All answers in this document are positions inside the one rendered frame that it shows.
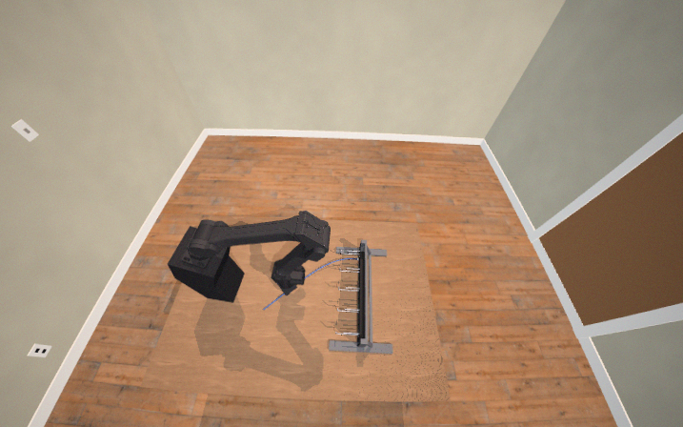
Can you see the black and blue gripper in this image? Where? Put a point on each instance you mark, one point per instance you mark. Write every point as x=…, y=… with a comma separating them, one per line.
x=286, y=289

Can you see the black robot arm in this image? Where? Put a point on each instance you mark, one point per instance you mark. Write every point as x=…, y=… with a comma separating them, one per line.
x=312, y=233

